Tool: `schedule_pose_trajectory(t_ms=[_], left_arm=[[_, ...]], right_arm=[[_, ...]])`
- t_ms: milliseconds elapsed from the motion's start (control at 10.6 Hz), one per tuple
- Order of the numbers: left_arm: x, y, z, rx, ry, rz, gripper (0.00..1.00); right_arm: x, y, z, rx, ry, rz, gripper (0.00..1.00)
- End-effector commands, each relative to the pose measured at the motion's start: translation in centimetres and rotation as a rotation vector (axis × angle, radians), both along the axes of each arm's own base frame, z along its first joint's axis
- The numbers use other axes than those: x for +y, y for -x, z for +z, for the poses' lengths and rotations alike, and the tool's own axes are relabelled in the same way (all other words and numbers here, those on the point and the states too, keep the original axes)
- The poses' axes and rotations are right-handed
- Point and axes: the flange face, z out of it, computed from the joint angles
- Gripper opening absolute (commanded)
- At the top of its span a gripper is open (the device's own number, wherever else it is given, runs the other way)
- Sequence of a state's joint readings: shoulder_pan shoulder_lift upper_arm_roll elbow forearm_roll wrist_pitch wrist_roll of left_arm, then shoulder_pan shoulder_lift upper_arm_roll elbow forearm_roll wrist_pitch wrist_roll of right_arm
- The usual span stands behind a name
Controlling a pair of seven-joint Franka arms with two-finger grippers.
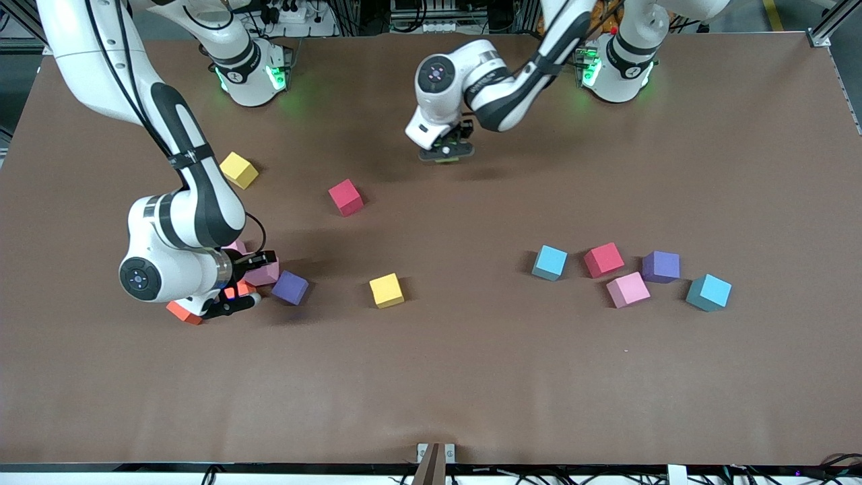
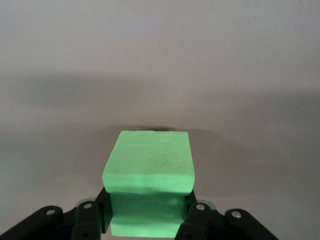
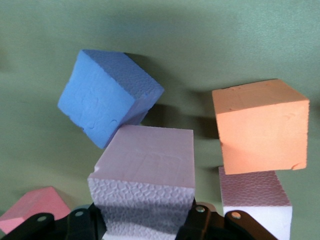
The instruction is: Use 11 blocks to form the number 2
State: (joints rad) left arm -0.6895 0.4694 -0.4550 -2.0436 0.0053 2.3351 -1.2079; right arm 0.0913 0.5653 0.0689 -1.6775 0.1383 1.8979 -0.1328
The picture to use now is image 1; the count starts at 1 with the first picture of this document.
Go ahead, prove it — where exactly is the brown pointed pole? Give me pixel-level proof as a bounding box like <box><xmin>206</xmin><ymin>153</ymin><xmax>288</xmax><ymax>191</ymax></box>
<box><xmin>411</xmin><ymin>443</ymin><xmax>447</xmax><ymax>485</ymax></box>

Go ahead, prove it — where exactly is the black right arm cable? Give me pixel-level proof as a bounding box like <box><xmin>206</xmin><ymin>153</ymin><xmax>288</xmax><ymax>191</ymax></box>
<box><xmin>84</xmin><ymin>0</ymin><xmax>267</xmax><ymax>254</ymax></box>

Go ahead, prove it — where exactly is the red foam cube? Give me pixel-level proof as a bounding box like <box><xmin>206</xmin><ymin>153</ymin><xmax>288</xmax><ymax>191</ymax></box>
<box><xmin>328</xmin><ymin>179</ymin><xmax>366</xmax><ymax>218</ymax></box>
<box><xmin>583</xmin><ymin>242</ymin><xmax>626</xmax><ymax>280</ymax></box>

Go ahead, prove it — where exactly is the grey equipment box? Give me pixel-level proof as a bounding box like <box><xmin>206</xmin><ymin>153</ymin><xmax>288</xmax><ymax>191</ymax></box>
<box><xmin>391</xmin><ymin>0</ymin><xmax>487</xmax><ymax>34</ymax></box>

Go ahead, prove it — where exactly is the light blue foam cube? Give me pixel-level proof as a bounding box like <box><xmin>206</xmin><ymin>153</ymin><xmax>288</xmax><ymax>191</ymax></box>
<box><xmin>686</xmin><ymin>273</ymin><xmax>733</xmax><ymax>313</ymax></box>
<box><xmin>531</xmin><ymin>245</ymin><xmax>568</xmax><ymax>282</ymax></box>

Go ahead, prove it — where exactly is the aluminium frame profile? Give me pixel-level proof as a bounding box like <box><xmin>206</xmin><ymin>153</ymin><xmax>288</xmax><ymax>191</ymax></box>
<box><xmin>807</xmin><ymin>0</ymin><xmax>862</xmax><ymax>49</ymax></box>

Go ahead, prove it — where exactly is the brown paper table cover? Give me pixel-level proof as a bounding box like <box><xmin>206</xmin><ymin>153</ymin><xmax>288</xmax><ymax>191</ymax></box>
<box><xmin>0</xmin><ymin>32</ymin><xmax>862</xmax><ymax>467</ymax></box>

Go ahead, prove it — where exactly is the black table edge rail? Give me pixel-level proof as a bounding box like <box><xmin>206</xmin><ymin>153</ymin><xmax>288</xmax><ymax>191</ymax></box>
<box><xmin>0</xmin><ymin>462</ymin><xmax>862</xmax><ymax>473</ymax></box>

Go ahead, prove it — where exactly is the black cable bundle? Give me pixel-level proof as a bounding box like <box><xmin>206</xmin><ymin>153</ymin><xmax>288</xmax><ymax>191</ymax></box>
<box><xmin>816</xmin><ymin>453</ymin><xmax>862</xmax><ymax>481</ymax></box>

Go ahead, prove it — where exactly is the yellow foam cube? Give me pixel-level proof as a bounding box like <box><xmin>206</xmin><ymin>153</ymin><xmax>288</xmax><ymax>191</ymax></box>
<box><xmin>220</xmin><ymin>151</ymin><xmax>260</xmax><ymax>190</ymax></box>
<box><xmin>368</xmin><ymin>273</ymin><xmax>406</xmax><ymax>309</ymax></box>

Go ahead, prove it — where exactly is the purple foam cube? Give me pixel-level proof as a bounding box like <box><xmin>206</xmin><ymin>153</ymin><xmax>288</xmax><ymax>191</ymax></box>
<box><xmin>641</xmin><ymin>251</ymin><xmax>681</xmax><ymax>284</ymax></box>
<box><xmin>271</xmin><ymin>270</ymin><xmax>310</xmax><ymax>306</ymax></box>

